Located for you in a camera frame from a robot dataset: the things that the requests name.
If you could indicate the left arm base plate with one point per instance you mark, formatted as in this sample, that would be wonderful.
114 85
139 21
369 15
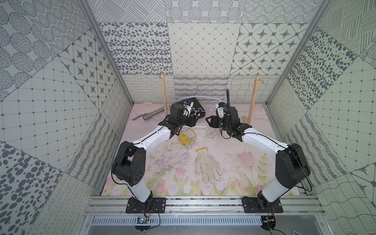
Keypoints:
156 204

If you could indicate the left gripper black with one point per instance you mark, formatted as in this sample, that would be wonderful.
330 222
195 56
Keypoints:
197 106

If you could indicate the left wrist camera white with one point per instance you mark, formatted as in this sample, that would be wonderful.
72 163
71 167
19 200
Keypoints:
188 104

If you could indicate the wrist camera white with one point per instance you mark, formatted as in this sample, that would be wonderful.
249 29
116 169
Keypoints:
188 104
219 109

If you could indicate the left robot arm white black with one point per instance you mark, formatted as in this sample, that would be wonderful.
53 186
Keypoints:
129 164

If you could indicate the white work glove yellow cuff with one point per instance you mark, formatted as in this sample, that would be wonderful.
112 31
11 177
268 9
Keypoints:
207 166

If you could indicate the black plastic tool case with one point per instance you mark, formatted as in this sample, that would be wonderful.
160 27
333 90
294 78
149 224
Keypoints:
197 105

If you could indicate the wooden drying rack frame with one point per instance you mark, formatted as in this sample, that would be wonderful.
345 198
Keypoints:
246 119

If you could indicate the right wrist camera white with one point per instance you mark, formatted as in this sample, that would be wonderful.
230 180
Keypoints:
219 109

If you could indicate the yellow dotted work glove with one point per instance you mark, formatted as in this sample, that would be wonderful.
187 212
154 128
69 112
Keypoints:
187 138

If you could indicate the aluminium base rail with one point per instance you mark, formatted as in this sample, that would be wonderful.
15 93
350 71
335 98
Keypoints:
202 205

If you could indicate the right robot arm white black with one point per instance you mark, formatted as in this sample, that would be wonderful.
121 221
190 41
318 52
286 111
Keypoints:
291 166

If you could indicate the purple clip hanger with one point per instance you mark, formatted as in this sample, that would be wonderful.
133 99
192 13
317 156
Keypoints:
203 92

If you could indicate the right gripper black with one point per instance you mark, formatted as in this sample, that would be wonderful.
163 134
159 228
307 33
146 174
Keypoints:
214 121

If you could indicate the perforated cable tray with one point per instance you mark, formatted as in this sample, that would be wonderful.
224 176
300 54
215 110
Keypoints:
195 220

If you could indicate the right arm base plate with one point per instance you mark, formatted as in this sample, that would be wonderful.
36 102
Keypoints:
259 205

